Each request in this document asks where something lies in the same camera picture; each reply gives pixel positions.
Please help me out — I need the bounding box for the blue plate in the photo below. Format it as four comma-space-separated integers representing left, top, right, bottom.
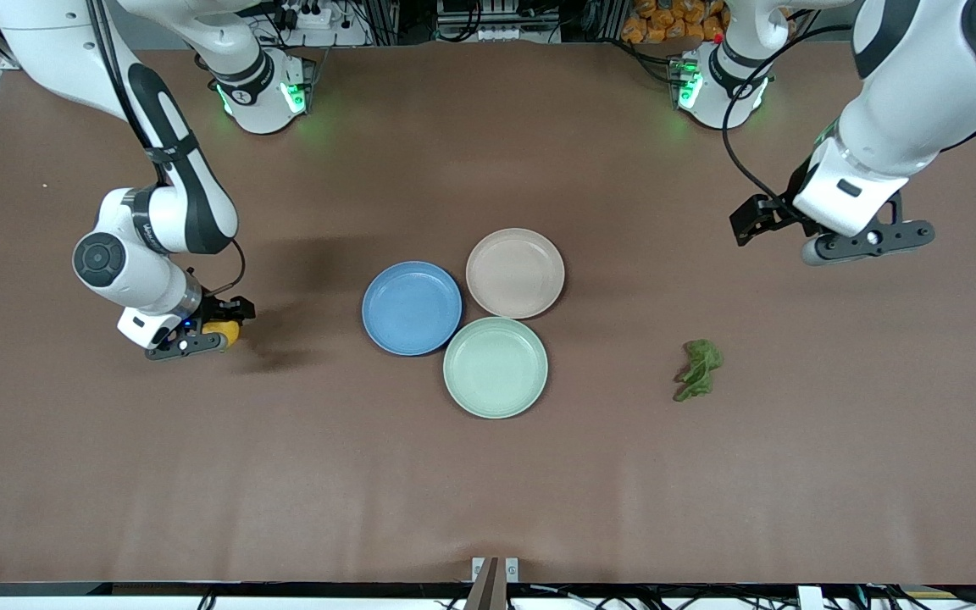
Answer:
361, 260, 463, 357

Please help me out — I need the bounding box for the orange items pile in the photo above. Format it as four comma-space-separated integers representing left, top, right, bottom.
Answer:
621, 0, 730, 45

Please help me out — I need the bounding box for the small metal bracket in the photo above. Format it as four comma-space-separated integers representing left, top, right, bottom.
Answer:
471, 557, 520, 584

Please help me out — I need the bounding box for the mint green plate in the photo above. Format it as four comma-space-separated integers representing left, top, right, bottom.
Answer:
442, 317, 550, 419

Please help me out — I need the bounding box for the beige plate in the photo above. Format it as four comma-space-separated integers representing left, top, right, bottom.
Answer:
465, 227, 566, 320

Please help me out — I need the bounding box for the brown post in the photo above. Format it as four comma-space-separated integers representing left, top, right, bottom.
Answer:
464, 557, 507, 610

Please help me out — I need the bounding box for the black camera cable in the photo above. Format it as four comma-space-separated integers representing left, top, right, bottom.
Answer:
86, 0, 248, 297
721, 24, 862, 208

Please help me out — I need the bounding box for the green lettuce leaf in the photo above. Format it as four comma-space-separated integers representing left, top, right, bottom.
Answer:
673, 339, 724, 402

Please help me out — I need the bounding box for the white power strip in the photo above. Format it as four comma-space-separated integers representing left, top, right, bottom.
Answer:
276, 0, 370, 47

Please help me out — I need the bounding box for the brown table cover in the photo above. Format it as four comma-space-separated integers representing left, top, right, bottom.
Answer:
0, 41, 976, 585

